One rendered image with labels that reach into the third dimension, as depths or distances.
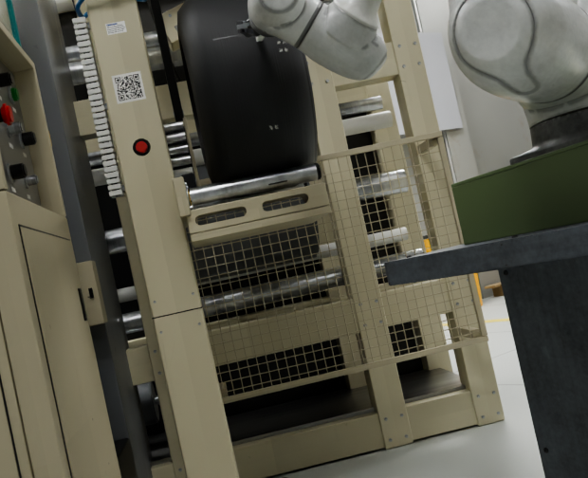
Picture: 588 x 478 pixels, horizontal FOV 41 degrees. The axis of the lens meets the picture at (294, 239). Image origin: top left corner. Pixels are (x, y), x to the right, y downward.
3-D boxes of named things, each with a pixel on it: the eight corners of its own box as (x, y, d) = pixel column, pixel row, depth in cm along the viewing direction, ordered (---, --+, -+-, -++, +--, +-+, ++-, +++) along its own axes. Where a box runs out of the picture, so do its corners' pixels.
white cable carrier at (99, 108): (109, 196, 202) (71, 18, 204) (112, 198, 207) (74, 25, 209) (126, 193, 203) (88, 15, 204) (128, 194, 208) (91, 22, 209)
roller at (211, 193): (187, 203, 201) (189, 210, 197) (184, 187, 199) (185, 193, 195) (319, 175, 205) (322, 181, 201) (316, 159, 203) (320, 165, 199)
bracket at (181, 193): (179, 217, 192) (172, 178, 192) (185, 228, 231) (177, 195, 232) (193, 214, 192) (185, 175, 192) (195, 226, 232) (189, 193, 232)
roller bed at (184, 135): (142, 223, 241) (122, 129, 241) (146, 226, 255) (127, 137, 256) (206, 210, 243) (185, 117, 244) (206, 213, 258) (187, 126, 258)
